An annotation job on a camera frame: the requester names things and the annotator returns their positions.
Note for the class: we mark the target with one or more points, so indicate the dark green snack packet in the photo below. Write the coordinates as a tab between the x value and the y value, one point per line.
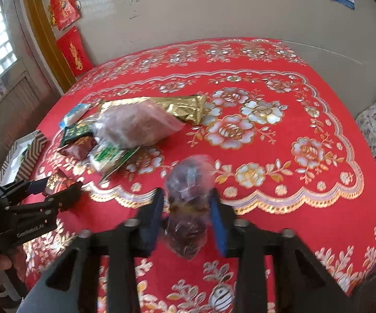
77	130

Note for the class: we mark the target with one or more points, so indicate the red floral tablecloth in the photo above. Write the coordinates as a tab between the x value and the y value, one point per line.
272	202

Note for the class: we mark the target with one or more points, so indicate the striped cardboard box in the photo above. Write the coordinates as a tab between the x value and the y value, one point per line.
28	156

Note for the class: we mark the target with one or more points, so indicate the gold foil packet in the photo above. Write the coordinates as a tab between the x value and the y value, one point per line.
181	107

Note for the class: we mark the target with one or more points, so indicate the clear green snack packet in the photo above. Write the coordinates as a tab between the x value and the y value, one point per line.
109	156

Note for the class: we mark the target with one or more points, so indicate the wooden door frame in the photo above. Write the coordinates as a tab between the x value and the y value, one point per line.
41	29

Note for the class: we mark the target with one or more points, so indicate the red gold wall poster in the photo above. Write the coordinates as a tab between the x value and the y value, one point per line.
64	3
74	55

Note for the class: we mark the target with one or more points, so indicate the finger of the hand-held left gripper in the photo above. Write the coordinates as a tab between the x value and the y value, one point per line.
28	186
67	197

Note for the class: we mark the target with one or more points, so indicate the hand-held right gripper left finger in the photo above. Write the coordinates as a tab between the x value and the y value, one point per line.
152	225

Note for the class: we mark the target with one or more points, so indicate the maroon gold-print candy packet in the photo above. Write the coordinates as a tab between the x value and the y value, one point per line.
75	150

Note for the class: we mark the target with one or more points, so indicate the blue white snack packet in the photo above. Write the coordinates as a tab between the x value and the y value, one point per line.
75	112

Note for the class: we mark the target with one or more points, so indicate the clear bag of red dates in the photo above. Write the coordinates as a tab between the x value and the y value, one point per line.
188	195

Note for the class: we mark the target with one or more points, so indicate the red gold-print snack packet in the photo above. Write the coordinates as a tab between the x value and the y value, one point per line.
57	182

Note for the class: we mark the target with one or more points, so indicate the large clear bag of snacks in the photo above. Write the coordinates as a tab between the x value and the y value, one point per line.
132	124

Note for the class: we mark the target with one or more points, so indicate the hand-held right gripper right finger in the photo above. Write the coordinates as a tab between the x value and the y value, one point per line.
218	231

